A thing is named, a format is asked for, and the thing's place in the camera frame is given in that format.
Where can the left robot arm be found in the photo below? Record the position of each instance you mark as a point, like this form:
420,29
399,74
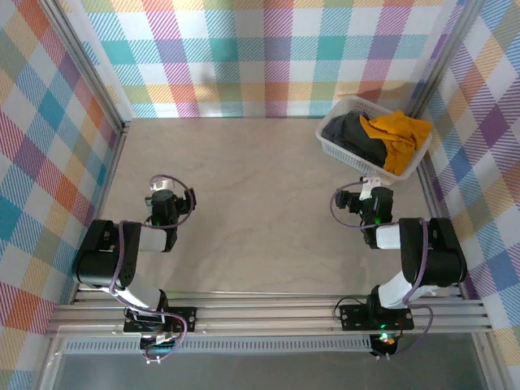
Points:
101,260

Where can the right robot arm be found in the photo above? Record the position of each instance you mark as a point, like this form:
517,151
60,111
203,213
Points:
443,252

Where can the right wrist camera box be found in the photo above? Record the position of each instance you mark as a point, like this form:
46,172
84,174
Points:
345,200

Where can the white plastic basket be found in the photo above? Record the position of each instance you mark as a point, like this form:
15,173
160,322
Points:
337,152

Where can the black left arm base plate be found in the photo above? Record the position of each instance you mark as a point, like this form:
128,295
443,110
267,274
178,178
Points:
183,317

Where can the yellow t-shirt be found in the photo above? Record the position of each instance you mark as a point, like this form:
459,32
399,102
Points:
400,134

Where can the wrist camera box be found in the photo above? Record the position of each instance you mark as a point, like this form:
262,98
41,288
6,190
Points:
190,200
345,200

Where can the navy t-shirt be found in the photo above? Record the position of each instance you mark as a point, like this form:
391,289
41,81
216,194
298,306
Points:
333,130

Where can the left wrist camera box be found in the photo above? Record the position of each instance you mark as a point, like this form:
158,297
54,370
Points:
190,200

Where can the aluminium frame post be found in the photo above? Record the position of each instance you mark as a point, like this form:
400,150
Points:
87,61
443,61

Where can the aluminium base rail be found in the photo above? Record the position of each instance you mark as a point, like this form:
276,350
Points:
264,315

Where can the black t-shirt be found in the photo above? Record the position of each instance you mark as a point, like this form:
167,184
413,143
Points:
365,142

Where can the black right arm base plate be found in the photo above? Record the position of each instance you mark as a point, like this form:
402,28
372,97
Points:
353,317

